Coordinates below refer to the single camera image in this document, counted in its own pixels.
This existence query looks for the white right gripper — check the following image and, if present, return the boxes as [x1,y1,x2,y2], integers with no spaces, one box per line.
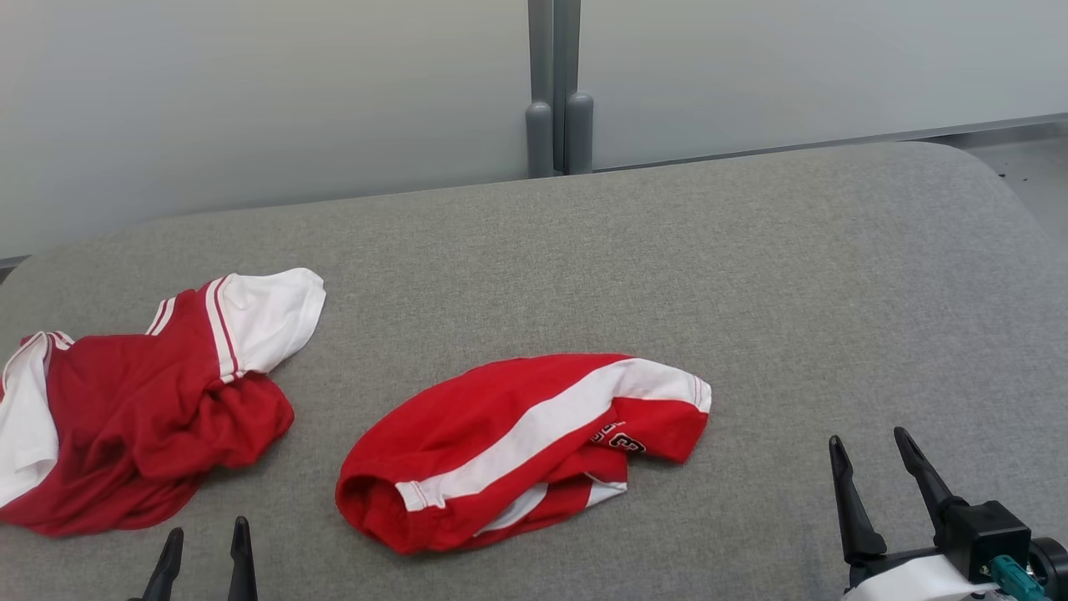
[829,427,1002,601]

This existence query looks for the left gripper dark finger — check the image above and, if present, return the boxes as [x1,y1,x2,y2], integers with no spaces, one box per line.
[228,516,258,601]
[146,528,184,601]

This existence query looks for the red white basketball jersey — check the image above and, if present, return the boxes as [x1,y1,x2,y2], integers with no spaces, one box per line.
[0,267,327,538]

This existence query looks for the red white basketball shorts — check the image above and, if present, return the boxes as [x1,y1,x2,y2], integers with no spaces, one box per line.
[335,353,713,556]

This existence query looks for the grey partition post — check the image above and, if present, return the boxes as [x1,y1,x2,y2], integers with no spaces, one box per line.
[524,0,557,179]
[552,0,595,175]

